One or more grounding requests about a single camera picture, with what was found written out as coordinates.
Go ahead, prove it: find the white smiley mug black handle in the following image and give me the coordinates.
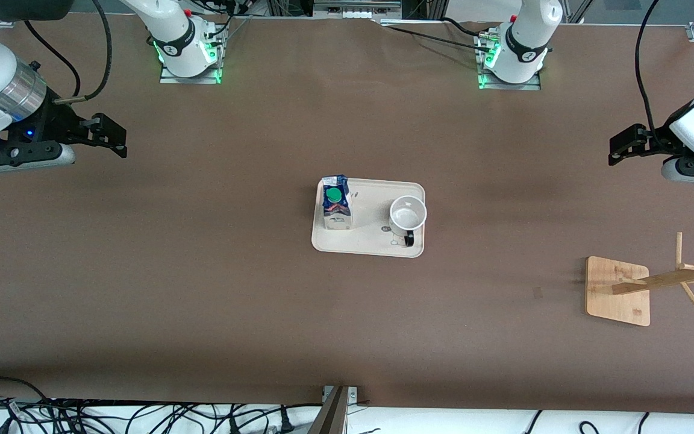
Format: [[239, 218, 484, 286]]
[[389, 195, 428, 247]]

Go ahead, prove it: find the blue milk carton green cap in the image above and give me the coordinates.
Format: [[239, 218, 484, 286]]
[[321, 175, 354, 231]]

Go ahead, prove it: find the white tray with bear print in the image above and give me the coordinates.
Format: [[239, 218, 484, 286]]
[[311, 179, 425, 259]]

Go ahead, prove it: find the wooden mug stand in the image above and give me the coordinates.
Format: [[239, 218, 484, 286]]
[[585, 232, 694, 327]]

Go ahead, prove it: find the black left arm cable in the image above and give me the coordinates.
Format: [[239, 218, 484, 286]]
[[634, 0, 670, 151]]

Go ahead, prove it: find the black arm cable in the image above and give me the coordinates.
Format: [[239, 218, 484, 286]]
[[634, 0, 670, 151], [23, 0, 113, 104]]

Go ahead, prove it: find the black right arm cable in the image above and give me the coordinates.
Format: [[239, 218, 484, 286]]
[[23, 0, 113, 104]]

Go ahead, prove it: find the aluminium right arm base plate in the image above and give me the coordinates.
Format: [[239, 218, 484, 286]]
[[159, 21, 230, 85]]

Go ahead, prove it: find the aluminium left arm base plate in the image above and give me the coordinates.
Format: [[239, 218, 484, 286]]
[[475, 33, 542, 91]]

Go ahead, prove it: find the short black table cable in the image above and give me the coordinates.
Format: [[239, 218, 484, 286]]
[[440, 16, 483, 37]]

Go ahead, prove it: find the long black table cable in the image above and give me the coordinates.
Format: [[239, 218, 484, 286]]
[[380, 23, 495, 55]]

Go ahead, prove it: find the small metal post bracket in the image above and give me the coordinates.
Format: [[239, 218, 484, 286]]
[[322, 385, 358, 403]]

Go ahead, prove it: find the grey metal camera post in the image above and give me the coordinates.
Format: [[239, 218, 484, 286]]
[[308, 386, 349, 434]]

